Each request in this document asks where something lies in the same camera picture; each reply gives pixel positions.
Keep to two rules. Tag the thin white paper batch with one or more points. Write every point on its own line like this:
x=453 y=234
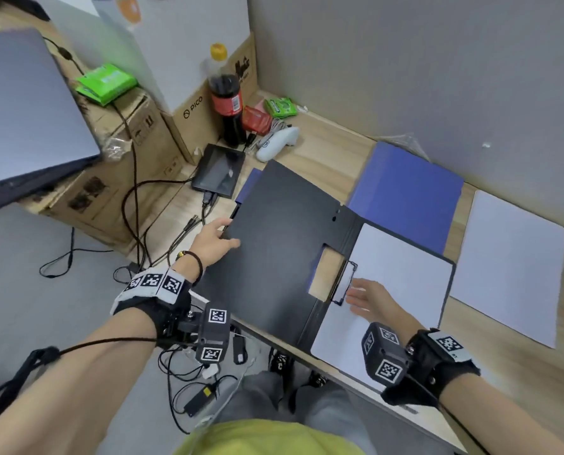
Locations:
x=396 y=279

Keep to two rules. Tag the black wall plug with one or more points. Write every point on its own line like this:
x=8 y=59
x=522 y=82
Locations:
x=240 y=349

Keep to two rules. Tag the clear tape piece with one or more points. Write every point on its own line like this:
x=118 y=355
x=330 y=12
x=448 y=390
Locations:
x=405 y=144

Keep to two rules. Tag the green gum packet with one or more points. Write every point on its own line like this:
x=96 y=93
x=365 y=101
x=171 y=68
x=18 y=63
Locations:
x=279 y=107

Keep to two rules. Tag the black power adapter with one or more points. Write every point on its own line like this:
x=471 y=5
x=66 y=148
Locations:
x=200 y=399

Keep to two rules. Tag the small black tablet screen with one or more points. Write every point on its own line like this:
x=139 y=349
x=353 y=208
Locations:
x=218 y=170

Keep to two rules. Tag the red can with black lid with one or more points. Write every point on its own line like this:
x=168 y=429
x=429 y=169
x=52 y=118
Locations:
x=226 y=104

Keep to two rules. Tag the grey closed laptop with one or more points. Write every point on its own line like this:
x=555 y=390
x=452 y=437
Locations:
x=26 y=104

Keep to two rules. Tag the white power strip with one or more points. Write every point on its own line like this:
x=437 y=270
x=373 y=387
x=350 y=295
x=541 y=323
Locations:
x=210 y=371

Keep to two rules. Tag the dark navy folder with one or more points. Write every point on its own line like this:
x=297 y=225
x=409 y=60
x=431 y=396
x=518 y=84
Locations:
x=249 y=184

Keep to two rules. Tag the person's right hand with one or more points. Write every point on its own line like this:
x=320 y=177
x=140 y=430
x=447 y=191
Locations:
x=381 y=305

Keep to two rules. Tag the person's yellow shirt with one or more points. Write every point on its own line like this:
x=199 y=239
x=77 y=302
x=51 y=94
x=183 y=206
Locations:
x=268 y=440

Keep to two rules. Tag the yellow bottle cap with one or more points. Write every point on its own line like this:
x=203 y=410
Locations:
x=218 y=51

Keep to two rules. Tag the green tissue pack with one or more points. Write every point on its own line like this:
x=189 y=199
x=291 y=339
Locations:
x=106 y=84

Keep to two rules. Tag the person's right forearm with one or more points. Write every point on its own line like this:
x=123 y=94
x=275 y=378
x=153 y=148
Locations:
x=500 y=417

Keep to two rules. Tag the tidy white paper stack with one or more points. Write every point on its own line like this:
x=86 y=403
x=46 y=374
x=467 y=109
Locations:
x=509 y=265

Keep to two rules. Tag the clear plastic wrap piece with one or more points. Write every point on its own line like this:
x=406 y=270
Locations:
x=117 y=149

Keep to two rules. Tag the person's left hand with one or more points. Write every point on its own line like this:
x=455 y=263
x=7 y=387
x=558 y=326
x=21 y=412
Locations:
x=211 y=246

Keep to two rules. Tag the red snack packet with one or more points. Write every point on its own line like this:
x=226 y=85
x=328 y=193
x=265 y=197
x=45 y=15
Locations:
x=256 y=120

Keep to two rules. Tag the brown box with white top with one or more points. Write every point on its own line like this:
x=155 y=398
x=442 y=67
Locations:
x=192 y=42

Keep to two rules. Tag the person's left forearm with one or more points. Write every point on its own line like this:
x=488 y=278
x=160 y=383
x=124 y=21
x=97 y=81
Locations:
x=64 y=398

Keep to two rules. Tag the plain brown cardboard box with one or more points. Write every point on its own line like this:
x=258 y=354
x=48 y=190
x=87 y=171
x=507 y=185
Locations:
x=121 y=184

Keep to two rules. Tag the green paper folder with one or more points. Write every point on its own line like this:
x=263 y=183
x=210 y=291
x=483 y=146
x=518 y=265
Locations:
x=272 y=241

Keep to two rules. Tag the black patterned shoe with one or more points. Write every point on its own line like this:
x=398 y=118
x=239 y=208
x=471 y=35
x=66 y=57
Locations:
x=313 y=383
x=278 y=362

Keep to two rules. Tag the black wrist camera with markers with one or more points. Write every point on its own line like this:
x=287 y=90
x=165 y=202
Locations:
x=386 y=360
x=211 y=336

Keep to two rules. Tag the blue plastic folder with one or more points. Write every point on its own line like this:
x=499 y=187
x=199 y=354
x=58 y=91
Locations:
x=405 y=194

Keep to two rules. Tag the white handheld controller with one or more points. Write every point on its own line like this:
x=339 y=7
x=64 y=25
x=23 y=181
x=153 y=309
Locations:
x=277 y=144

